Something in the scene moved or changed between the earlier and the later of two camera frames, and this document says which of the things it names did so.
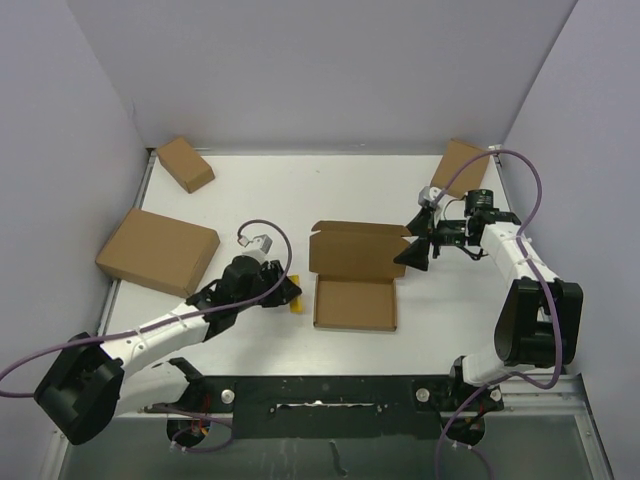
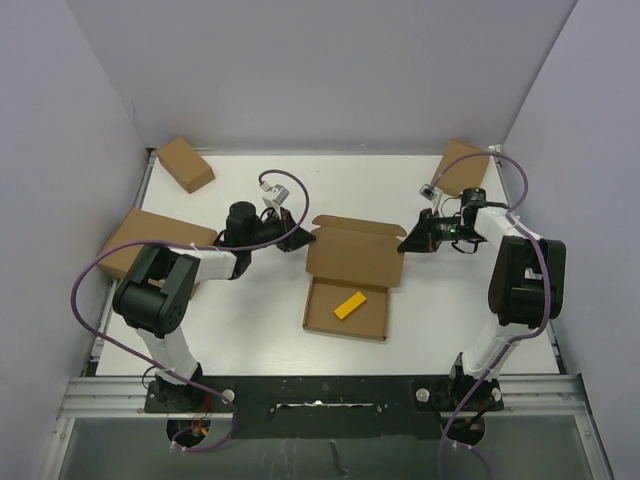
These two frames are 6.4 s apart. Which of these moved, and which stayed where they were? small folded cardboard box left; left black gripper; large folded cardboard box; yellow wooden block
Moved: left black gripper; yellow wooden block
Stayed: small folded cardboard box left; large folded cardboard box
